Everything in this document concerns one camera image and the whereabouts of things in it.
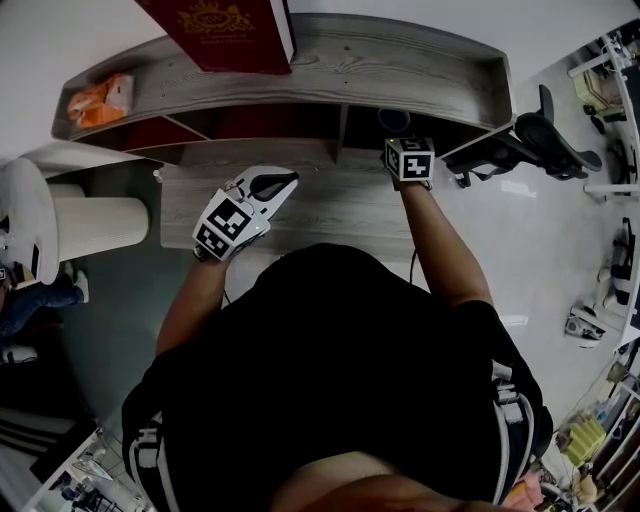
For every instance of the white ribbed cylinder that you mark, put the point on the white ribbed cylinder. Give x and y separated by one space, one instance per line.
100 225

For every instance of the grey wooden desk with hutch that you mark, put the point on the grey wooden desk with hutch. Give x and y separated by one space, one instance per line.
390 65

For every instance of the black office chair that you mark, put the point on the black office chair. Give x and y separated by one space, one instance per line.
545 135

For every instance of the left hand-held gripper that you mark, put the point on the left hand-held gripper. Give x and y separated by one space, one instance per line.
227 225

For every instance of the white grey floor device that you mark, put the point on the white grey floor device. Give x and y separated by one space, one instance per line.
582 327

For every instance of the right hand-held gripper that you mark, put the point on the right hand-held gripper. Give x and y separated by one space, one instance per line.
412 160

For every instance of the person's black shirt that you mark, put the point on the person's black shirt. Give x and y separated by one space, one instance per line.
330 360

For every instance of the yellow green foam block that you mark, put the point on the yellow green foam block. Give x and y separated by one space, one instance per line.
587 442

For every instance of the small clear plastic bottle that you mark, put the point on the small clear plastic bottle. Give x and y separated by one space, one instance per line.
158 175

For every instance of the person's left forearm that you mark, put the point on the person's left forearm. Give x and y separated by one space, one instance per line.
190 310

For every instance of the person's right forearm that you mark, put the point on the person's right forearm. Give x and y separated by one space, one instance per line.
440 240

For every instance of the blue cup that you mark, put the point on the blue cup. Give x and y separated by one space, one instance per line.
394 120

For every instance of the maroon gold-printed book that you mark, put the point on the maroon gold-printed book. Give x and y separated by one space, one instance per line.
225 35

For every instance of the orange plastic packet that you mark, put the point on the orange plastic packet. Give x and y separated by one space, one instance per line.
97 102

